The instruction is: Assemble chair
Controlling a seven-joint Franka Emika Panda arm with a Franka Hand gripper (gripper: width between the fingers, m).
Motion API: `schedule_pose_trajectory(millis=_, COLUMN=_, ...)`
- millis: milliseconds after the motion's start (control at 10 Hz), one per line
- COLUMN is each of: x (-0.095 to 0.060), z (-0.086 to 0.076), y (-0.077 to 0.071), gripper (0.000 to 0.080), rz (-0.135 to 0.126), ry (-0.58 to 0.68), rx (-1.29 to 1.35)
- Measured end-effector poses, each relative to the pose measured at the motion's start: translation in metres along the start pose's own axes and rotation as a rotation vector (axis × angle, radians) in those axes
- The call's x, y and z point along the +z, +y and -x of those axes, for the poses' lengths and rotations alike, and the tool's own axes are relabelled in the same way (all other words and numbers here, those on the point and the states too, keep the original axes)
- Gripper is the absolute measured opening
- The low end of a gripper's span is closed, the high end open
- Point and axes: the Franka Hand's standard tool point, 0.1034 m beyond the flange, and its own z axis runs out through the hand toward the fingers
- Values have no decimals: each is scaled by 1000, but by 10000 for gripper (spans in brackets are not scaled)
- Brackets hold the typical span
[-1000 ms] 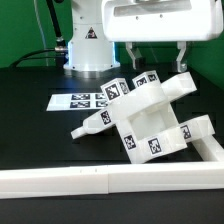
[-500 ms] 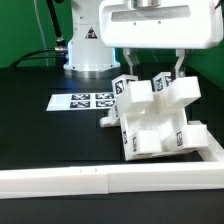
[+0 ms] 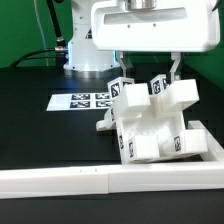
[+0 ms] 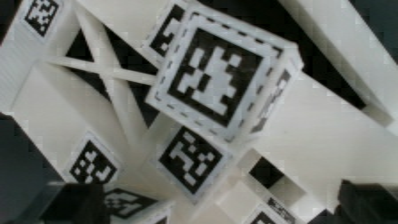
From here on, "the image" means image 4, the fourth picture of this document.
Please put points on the white chair seat plate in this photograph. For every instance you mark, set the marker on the white chair seat plate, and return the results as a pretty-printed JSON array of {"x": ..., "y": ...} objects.
[{"x": 329, "y": 139}]

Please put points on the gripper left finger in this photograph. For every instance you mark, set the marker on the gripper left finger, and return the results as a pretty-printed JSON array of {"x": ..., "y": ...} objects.
[{"x": 68, "y": 204}]

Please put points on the white tagged cube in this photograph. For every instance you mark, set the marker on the white tagged cube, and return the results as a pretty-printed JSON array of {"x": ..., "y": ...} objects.
[
  {"x": 135, "y": 209},
  {"x": 228, "y": 69}
]

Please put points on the white chair back frame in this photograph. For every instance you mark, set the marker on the white chair back frame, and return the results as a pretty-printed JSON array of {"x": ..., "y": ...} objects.
[{"x": 71, "y": 50}]

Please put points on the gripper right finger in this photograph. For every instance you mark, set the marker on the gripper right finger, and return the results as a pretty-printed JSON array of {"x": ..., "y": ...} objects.
[{"x": 368, "y": 204}]

